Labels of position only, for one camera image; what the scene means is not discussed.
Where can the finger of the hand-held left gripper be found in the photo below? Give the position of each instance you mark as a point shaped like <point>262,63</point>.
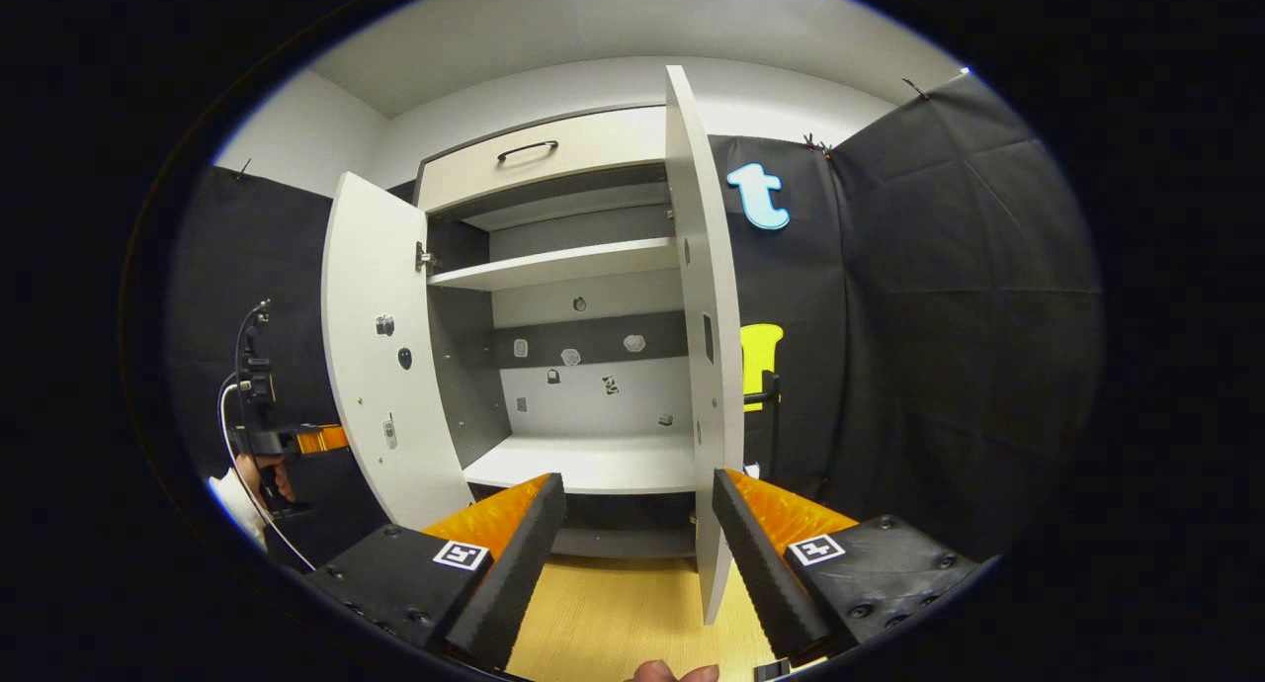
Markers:
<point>321,439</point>

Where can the black backdrop cloth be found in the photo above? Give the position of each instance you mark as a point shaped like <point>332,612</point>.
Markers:
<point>939,316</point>

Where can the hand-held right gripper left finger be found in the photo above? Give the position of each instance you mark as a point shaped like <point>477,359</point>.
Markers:
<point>514,573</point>

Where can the white double-door shoe cabinet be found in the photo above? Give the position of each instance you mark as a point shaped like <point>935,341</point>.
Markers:
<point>583,410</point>

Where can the white cabinet door headphones sticker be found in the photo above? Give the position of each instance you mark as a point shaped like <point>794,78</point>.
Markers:
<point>702,267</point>

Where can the white cabinet shelf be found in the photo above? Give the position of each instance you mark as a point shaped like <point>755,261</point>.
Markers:
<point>553,265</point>

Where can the white cabinet door camera sticker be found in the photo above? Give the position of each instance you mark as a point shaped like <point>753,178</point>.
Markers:
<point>376,267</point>

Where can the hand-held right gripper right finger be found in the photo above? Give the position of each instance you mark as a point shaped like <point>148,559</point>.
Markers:
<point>766,573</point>

